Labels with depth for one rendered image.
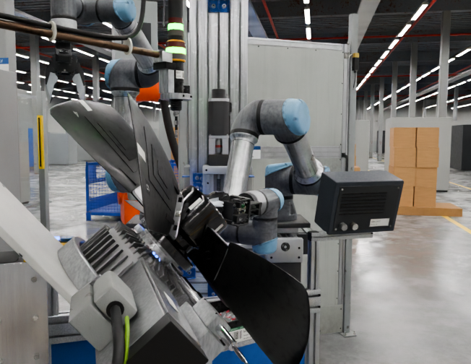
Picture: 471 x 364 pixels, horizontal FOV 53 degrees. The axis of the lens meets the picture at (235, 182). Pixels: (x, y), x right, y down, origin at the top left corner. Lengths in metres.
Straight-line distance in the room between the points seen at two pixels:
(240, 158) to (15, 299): 0.85
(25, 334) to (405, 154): 8.59
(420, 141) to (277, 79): 6.35
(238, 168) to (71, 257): 0.73
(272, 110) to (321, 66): 1.75
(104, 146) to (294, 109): 0.70
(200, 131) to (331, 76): 1.43
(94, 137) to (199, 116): 1.10
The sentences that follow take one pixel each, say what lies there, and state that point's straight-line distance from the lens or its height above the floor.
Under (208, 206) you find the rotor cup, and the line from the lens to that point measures 0.94.
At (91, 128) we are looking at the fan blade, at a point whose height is 1.38.
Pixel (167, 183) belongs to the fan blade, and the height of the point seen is 1.29.
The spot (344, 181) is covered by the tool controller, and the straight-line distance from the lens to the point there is 1.57.
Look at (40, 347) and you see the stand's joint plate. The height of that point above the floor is 1.00.
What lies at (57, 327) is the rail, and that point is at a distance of 1.50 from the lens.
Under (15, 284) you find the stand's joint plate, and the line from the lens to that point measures 0.92.
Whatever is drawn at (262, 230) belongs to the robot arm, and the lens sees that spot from 1.40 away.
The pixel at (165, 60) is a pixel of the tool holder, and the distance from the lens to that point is 1.05.
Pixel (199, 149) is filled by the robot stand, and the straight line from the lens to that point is 2.06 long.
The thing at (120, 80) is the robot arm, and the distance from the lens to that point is 1.96.
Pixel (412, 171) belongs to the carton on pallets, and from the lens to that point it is 9.25.
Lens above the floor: 1.36
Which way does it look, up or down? 5 degrees down
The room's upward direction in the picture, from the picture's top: straight up
